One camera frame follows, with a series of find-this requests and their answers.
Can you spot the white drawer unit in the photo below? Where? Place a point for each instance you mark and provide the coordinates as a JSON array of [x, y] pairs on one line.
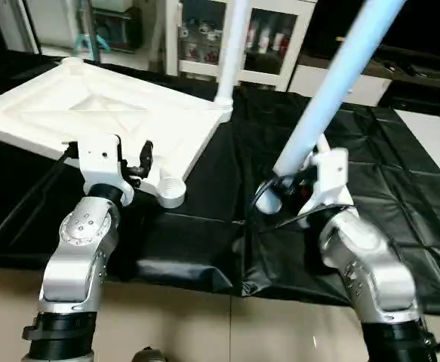
[[370, 90]]

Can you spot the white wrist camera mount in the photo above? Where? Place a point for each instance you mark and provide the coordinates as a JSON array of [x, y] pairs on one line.
[[99, 162], [331, 177]]

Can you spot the black plastic mat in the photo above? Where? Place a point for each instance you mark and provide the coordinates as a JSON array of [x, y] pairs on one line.
[[408, 204]]

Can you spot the white side table black legs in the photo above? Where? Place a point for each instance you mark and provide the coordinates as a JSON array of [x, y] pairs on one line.
[[435, 139]]

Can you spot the white plastic table top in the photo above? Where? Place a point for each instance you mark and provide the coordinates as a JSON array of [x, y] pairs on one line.
[[69, 105]]

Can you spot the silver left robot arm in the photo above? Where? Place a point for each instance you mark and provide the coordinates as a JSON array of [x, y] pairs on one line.
[[80, 241]]

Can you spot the white glass door cabinet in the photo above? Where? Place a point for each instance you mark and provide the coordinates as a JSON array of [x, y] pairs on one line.
[[280, 75]]

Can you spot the black box device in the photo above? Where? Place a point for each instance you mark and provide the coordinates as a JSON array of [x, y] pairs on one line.
[[333, 34]]

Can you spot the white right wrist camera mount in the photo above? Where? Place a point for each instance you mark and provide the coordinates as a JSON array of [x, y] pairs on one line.
[[331, 177]]

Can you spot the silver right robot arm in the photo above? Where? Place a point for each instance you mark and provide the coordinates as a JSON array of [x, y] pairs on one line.
[[363, 264]]

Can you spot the teal floor stand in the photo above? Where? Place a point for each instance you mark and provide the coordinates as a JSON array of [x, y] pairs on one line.
[[91, 41]]

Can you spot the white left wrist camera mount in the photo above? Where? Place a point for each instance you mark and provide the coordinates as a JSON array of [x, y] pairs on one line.
[[99, 162]]

